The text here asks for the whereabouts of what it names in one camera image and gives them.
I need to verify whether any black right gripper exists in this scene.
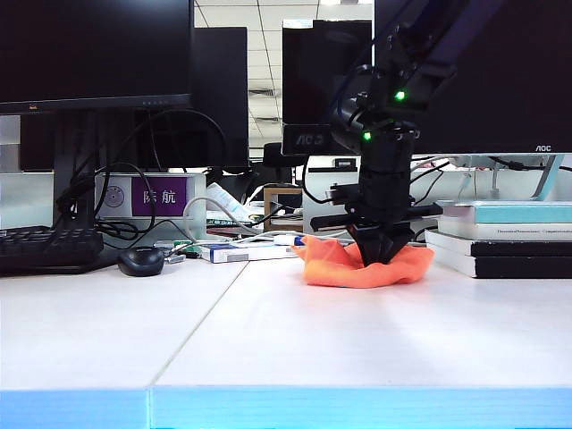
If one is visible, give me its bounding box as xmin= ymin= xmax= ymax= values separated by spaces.
xmin=309 ymin=195 xmax=442 ymax=268

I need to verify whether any orange rag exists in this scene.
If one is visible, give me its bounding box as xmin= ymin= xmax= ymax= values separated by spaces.
xmin=291 ymin=236 xmax=436 ymax=290

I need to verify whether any white neuroscience textbook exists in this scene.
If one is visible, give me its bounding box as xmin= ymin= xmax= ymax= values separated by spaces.
xmin=436 ymin=220 xmax=572 ymax=243

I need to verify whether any white blue VGA adapter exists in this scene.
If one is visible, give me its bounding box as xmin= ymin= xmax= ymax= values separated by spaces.
xmin=272 ymin=233 xmax=307 ymax=248

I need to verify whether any teal tray stack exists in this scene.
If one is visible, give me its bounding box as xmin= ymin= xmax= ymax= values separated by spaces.
xmin=434 ymin=200 xmax=572 ymax=226

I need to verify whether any black office chair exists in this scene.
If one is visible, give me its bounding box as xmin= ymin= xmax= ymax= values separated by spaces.
xmin=263 ymin=142 xmax=307 ymax=181

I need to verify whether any grey desk partition panel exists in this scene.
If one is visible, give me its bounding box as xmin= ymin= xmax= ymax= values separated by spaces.
xmin=302 ymin=171 xmax=572 ymax=239

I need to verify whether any white blue cardboard box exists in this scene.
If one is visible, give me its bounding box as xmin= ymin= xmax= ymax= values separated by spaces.
xmin=198 ymin=242 xmax=301 ymax=265

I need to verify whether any green book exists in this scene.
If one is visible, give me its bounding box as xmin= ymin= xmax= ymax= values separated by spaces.
xmin=206 ymin=214 xmax=266 ymax=230

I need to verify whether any white teal pamphlet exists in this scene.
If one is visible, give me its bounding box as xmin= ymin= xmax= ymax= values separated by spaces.
xmin=205 ymin=182 xmax=247 ymax=221

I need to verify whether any black AOC background monitor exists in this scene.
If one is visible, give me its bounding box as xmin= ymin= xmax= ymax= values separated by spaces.
xmin=281 ymin=19 xmax=374 ymax=158

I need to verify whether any green circuit board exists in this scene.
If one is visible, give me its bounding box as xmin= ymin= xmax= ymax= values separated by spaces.
xmin=153 ymin=240 xmax=202 ymax=265

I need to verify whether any white-edged AOC monitor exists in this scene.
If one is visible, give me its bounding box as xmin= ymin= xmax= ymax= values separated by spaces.
xmin=373 ymin=0 xmax=572 ymax=158

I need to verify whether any black background monitor back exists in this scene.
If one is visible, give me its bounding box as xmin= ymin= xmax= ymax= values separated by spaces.
xmin=191 ymin=27 xmax=250 ymax=170

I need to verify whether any purple name plate holder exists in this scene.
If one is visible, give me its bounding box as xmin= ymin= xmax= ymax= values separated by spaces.
xmin=95 ymin=172 xmax=208 ymax=221

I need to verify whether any black computer mouse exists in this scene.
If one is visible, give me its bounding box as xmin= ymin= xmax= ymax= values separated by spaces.
xmin=116 ymin=246 xmax=166 ymax=278

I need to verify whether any black monitor stand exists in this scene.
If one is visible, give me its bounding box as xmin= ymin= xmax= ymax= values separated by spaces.
xmin=52 ymin=111 xmax=99 ymax=234

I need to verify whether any black keyboard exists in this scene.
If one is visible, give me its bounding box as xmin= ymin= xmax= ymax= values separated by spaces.
xmin=0 ymin=224 xmax=105 ymax=276

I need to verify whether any black wide-bezel monitor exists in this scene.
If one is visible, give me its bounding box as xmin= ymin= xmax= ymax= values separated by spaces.
xmin=0 ymin=0 xmax=196 ymax=115

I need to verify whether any frosted desk partition panel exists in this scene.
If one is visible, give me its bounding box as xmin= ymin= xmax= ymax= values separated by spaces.
xmin=0 ymin=114 xmax=57 ymax=231

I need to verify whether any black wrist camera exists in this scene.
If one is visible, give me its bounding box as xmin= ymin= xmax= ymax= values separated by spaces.
xmin=324 ymin=183 xmax=362 ymax=207

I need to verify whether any black looped cable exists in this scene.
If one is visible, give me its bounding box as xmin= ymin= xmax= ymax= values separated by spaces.
xmin=408 ymin=160 xmax=451 ymax=211

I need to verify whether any black camera cable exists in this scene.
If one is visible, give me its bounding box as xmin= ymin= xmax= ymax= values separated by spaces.
xmin=301 ymin=154 xmax=334 ymax=206

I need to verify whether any brown wooden box frame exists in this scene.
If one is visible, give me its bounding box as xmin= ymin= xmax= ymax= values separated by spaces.
xmin=263 ymin=186 xmax=306 ymax=234

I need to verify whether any black monitor cable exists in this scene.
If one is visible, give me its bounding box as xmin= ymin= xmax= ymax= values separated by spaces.
xmin=486 ymin=155 xmax=572 ymax=175

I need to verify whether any black arched cable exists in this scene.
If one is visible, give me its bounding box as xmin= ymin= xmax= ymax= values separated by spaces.
xmin=148 ymin=108 xmax=227 ymax=173

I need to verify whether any black cable loop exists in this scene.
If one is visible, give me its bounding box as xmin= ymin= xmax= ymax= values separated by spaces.
xmin=94 ymin=162 xmax=158 ymax=243

